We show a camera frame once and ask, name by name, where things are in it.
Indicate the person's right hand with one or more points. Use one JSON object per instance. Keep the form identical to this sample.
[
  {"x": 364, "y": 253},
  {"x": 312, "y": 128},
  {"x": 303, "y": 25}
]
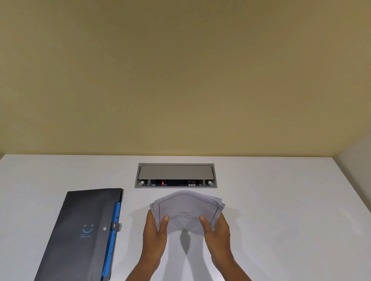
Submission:
[{"x": 219, "y": 239}]

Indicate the person's left hand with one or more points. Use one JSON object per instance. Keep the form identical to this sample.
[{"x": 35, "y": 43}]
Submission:
[{"x": 153, "y": 236}]

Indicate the person's right thumb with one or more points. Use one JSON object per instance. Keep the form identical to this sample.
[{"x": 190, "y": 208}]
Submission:
[{"x": 205, "y": 225}]

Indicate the person's left thumb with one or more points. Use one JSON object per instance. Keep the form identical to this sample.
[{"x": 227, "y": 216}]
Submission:
[{"x": 165, "y": 225}]

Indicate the stack of white printed papers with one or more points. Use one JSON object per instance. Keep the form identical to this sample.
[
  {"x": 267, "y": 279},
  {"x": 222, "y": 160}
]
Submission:
[{"x": 186, "y": 210}]

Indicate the person's left forearm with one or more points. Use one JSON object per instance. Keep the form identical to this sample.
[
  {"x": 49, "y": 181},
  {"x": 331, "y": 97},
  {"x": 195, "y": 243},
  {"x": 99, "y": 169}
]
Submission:
[{"x": 137, "y": 276}]

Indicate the person's right forearm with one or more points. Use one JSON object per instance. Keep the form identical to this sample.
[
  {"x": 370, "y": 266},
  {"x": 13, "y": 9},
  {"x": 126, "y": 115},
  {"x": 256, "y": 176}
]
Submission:
[{"x": 234, "y": 274}]

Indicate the grey recessed desk socket box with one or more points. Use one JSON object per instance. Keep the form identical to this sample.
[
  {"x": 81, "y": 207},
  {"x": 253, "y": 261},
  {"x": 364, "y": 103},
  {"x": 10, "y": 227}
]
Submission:
[{"x": 175, "y": 174}]

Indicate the dark grey expanding file folder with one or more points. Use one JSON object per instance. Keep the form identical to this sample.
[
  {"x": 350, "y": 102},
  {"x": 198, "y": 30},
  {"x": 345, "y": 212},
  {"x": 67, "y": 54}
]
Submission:
[{"x": 80, "y": 239}]

